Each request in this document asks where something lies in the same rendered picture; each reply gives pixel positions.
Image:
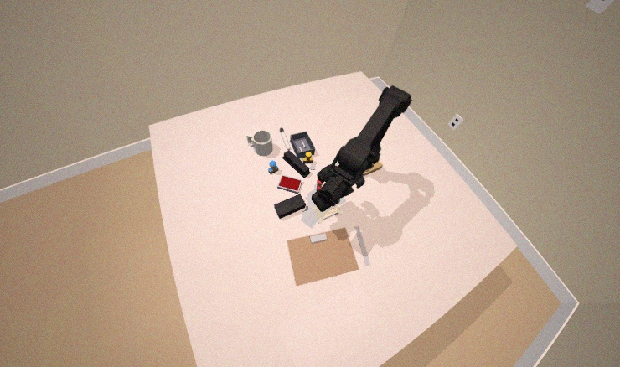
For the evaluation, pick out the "cream paper card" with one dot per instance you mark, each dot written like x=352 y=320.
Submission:
x=327 y=214

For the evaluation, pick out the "grey flat bar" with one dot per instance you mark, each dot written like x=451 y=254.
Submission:
x=362 y=245

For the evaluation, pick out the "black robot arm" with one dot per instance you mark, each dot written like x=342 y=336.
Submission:
x=361 y=152

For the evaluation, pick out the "grey mug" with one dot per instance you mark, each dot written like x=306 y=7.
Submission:
x=262 y=142

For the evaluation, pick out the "white marker with black cap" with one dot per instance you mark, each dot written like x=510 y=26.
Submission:
x=284 y=138

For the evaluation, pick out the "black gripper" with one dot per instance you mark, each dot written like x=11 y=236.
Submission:
x=322 y=206

